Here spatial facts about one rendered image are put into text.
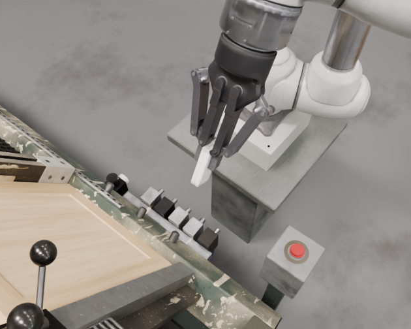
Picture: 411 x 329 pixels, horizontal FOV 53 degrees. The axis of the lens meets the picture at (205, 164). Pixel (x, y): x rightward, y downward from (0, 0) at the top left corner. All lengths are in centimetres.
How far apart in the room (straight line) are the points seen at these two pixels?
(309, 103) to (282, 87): 10
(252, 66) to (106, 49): 261
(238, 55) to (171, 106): 215
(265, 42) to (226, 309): 80
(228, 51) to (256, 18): 6
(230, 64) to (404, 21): 19
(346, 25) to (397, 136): 163
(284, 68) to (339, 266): 122
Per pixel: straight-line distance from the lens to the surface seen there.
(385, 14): 49
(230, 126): 58
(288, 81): 131
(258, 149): 142
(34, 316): 50
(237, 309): 114
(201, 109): 60
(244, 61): 51
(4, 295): 76
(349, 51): 123
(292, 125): 149
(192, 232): 135
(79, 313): 76
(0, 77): 312
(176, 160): 240
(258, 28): 49
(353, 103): 134
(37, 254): 63
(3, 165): 113
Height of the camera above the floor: 200
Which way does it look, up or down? 57 degrees down
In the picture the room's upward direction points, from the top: straight up
